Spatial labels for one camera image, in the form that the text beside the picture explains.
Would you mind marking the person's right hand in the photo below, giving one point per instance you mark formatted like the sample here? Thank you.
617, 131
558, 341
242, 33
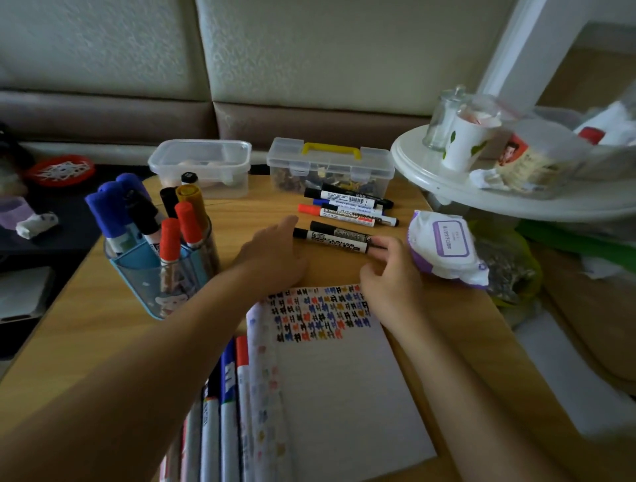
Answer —
395, 288

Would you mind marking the person's left hand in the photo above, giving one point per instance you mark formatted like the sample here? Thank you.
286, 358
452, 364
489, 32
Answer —
271, 263

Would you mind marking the person's left fingers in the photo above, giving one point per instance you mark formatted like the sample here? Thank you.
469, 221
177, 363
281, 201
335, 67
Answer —
286, 226

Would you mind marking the person's right thumb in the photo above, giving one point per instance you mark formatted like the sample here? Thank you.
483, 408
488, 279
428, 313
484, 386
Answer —
371, 275

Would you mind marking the person's left forearm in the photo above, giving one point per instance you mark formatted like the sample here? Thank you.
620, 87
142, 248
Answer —
134, 377

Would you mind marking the person's right forearm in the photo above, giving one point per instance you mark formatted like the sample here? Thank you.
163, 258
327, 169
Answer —
467, 407

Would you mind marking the black marker with white label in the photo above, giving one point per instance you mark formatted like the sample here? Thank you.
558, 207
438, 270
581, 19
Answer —
343, 197
330, 240

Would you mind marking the red cap whiteboard marker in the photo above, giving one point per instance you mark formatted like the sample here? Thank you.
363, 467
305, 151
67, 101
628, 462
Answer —
338, 215

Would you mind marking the all black marker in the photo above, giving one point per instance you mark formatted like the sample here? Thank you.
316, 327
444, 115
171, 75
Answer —
362, 194
340, 232

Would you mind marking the blue cap whiteboard marker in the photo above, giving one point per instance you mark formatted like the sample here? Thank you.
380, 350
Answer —
355, 210

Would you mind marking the white purple wet wipes pack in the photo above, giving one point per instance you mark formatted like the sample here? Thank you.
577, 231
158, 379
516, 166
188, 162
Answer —
447, 246

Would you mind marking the clear plastic lidded container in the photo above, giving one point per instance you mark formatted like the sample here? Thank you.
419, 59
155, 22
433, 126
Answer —
198, 164

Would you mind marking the white pad with colourful marks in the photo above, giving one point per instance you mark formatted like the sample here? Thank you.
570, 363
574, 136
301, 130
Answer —
343, 387

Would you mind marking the yellow green plastic bag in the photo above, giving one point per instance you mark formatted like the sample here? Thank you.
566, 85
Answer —
512, 268

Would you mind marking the bunch of assorted upright markers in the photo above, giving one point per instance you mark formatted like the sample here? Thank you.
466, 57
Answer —
144, 213

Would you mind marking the white round side table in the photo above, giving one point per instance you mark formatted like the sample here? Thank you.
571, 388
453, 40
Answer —
497, 196

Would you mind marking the crumpled white tissue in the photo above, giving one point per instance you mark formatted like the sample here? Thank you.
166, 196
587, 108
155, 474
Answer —
484, 178

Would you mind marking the blue plastic pen holder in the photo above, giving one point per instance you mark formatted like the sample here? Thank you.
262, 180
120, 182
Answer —
144, 283

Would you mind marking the white paper cup green leaves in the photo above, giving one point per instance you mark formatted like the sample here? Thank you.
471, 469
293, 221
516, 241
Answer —
464, 141

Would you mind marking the clear glass jar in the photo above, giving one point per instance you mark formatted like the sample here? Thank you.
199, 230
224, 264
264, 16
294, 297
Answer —
442, 121

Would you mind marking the beige padded bench backrest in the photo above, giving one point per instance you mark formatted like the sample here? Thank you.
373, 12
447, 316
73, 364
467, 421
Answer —
248, 59

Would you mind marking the red capped marker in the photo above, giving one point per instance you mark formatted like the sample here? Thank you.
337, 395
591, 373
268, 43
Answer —
243, 397

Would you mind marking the blue capped marker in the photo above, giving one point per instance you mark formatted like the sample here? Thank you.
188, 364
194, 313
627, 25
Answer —
229, 407

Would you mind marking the instant noodle cup in wrap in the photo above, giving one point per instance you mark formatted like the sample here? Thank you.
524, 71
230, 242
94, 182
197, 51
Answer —
536, 159

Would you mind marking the black capped marker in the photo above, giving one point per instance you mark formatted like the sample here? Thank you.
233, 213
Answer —
210, 432

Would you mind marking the black low table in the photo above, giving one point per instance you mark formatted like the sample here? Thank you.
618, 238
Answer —
64, 233

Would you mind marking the red plate with white pattern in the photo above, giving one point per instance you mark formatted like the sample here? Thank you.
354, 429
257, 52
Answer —
60, 170

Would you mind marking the white barrel marker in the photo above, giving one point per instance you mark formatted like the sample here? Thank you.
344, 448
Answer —
171, 459
192, 442

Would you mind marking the small white toy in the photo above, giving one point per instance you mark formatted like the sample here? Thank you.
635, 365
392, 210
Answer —
37, 224

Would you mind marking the pale purple cup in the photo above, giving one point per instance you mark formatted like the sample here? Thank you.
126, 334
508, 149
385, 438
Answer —
15, 211

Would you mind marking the grey flat box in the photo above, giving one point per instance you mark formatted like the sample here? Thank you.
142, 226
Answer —
22, 295

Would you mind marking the clear plastic bag with items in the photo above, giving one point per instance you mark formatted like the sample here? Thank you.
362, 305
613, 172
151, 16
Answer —
608, 134

